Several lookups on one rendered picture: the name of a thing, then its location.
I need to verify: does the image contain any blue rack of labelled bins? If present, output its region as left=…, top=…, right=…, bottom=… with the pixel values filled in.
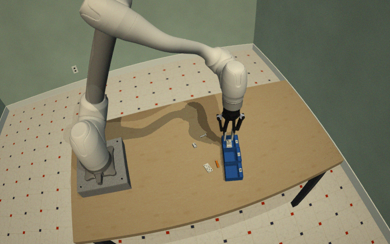
left=221, top=135, right=243, bottom=181

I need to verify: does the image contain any white domino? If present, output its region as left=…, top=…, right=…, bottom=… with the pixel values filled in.
left=203, top=163, right=213, bottom=173
left=226, top=139, right=232, bottom=147

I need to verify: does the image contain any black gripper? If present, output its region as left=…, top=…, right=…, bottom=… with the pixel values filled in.
left=216, top=108, right=245, bottom=141

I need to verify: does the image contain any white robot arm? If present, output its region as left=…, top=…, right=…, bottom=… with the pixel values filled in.
left=70, top=0, right=247, bottom=185

